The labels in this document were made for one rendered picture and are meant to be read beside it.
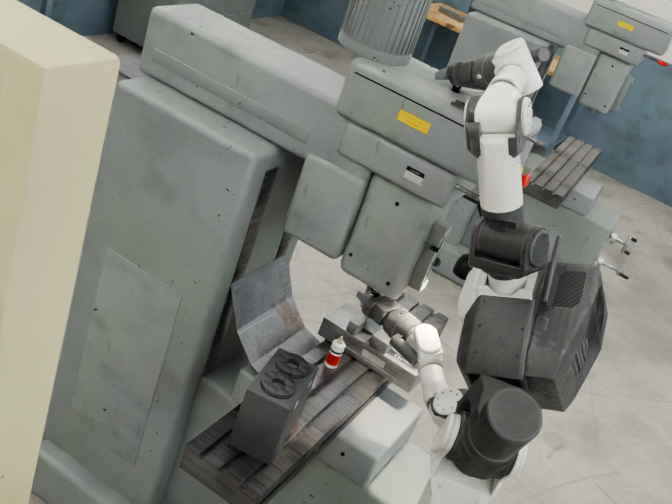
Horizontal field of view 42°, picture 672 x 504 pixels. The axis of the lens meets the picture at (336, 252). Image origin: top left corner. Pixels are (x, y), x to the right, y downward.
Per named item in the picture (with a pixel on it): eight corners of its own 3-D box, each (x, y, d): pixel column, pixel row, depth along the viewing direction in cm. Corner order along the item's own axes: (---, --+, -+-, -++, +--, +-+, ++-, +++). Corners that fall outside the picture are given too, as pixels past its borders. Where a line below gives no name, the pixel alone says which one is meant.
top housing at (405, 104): (521, 173, 232) (547, 118, 225) (489, 195, 210) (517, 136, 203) (374, 99, 247) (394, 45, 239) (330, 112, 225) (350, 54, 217)
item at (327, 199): (372, 239, 259) (402, 163, 247) (334, 263, 239) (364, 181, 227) (321, 210, 265) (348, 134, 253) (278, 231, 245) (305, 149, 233)
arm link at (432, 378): (424, 388, 233) (439, 446, 218) (411, 366, 226) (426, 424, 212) (460, 374, 231) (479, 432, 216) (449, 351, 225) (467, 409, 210)
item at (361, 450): (411, 435, 279) (425, 407, 274) (363, 490, 250) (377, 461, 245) (287, 356, 295) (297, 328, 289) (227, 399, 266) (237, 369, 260)
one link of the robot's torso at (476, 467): (518, 473, 177) (529, 422, 183) (456, 449, 177) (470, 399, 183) (497, 489, 188) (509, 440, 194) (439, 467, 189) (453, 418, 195)
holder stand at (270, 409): (299, 418, 237) (321, 362, 228) (269, 466, 218) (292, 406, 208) (260, 399, 239) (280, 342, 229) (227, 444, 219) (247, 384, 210)
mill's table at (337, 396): (441, 335, 315) (449, 318, 311) (251, 519, 211) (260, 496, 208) (387, 304, 322) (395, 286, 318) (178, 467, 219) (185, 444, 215)
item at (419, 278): (424, 288, 244) (452, 225, 234) (419, 292, 240) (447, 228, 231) (412, 281, 245) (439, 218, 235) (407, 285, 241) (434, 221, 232)
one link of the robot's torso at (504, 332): (589, 444, 196) (614, 313, 214) (570, 369, 171) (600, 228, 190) (464, 423, 210) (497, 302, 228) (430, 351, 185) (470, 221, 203)
